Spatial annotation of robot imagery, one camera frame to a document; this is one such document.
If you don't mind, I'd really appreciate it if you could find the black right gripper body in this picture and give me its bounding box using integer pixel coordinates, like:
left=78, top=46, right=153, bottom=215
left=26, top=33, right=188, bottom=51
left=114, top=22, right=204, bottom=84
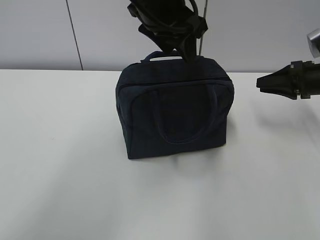
left=289, top=61, right=320, bottom=99

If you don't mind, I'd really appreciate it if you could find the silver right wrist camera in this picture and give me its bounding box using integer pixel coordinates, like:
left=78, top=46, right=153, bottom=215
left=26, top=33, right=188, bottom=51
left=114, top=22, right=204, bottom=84
left=307, top=28, right=320, bottom=59

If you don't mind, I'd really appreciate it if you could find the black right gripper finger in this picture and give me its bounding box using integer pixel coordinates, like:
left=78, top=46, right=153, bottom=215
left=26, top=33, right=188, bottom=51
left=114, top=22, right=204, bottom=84
left=259, top=86, right=297, bottom=100
left=256, top=66, right=294, bottom=89

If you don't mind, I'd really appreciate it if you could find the dark navy lunch bag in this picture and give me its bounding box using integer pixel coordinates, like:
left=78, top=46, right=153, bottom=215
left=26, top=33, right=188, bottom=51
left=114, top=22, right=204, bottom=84
left=115, top=51, right=235, bottom=160

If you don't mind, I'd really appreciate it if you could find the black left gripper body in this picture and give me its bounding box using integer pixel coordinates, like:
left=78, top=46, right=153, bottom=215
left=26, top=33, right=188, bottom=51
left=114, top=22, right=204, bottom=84
left=127, top=0, right=208, bottom=39

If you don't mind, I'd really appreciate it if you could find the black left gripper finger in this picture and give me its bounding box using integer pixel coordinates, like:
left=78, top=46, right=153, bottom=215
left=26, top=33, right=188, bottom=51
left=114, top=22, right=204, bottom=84
left=138, top=23, right=178, bottom=53
left=176, top=34, right=197, bottom=63

